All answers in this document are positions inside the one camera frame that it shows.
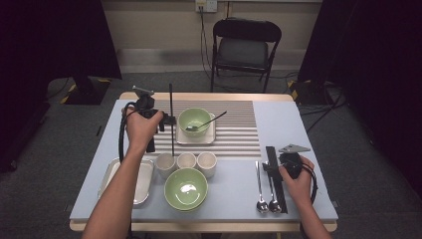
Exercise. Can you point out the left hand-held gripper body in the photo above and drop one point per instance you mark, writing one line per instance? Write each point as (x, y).
(146, 103)

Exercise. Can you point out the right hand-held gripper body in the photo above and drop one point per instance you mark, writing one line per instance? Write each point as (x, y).
(292, 164)

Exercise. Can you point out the row of black chopsticks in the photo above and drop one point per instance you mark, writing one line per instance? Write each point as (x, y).
(280, 195)

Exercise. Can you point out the green bowl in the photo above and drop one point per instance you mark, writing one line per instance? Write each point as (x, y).
(185, 211)
(185, 189)
(195, 118)

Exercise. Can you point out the metal spoon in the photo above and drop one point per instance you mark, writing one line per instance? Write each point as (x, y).
(274, 206)
(212, 120)
(262, 206)

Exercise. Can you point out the person's left hand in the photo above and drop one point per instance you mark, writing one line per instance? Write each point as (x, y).
(141, 131)

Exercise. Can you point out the person's right hand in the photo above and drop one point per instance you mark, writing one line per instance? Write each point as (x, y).
(302, 191)

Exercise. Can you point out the white ribbed cup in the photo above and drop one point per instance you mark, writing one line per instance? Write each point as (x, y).
(165, 161)
(186, 160)
(207, 160)

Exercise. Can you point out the light blue table mat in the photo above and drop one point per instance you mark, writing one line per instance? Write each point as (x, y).
(232, 189)

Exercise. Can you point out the striped woven placemat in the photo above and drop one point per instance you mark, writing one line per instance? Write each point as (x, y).
(232, 132)

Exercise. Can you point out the small black floor object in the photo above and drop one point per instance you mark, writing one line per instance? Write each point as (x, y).
(98, 130)

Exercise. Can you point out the black stand base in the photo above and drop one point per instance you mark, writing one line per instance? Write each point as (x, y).
(308, 94)
(86, 93)

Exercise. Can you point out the black folding chair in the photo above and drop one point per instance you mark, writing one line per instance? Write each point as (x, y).
(244, 53)

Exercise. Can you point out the black curtain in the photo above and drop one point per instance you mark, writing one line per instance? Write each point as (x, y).
(371, 49)
(49, 36)

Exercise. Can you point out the white wall socket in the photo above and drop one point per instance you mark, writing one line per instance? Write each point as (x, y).
(206, 5)

